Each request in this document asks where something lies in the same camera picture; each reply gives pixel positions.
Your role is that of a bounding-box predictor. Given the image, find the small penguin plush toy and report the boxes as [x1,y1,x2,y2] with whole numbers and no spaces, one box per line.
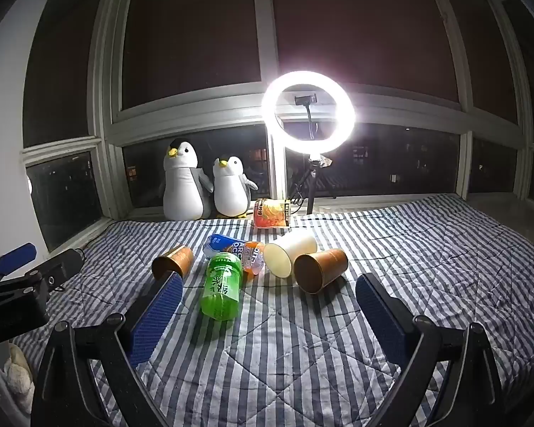
[212,155,259,220]

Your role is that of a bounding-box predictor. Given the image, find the large brown paper cup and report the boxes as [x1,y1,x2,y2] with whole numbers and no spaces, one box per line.
[293,248,350,295]

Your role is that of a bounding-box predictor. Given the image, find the large penguin plush toy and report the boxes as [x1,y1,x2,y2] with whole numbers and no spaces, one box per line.
[162,138,215,221]

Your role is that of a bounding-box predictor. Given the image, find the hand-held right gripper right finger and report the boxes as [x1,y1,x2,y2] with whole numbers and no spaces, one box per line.
[355,273,504,427]

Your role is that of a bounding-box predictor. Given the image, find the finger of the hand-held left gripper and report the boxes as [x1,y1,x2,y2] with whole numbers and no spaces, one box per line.
[0,243,37,280]
[21,249,85,295]

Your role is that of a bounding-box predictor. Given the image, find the white window frame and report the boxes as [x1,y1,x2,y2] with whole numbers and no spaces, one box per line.
[21,0,534,224]

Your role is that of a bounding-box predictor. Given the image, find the ring light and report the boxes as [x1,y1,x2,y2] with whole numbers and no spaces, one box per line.
[261,71,356,154]

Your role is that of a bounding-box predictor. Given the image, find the orange snack bag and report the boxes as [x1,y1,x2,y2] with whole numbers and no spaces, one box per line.
[253,198,293,229]

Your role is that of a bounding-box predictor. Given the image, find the small brown paper cup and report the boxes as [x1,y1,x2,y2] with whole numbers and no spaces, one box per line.
[151,244,195,279]

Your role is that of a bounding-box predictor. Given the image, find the blue label plastic bottle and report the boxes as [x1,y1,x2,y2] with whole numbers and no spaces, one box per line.
[203,233,266,275]

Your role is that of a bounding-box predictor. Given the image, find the white paper cup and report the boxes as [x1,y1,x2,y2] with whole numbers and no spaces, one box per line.
[262,230,319,279]

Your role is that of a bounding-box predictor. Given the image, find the white fluffy cloth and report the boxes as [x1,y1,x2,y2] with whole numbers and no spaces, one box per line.
[0,344,35,415]

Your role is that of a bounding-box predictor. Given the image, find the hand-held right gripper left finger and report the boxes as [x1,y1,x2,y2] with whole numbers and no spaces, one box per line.
[30,271,185,427]

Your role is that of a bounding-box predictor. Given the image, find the black tripod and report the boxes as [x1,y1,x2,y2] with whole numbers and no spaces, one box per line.
[295,153,339,216]

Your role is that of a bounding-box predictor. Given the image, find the black phone holder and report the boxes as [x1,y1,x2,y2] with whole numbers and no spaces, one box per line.
[293,93,318,139]

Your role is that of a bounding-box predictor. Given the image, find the striped blue white blanket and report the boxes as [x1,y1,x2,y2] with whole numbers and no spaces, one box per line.
[11,193,534,427]

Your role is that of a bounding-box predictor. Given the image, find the green plastic bottle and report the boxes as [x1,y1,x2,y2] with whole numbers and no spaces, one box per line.
[199,251,244,322]

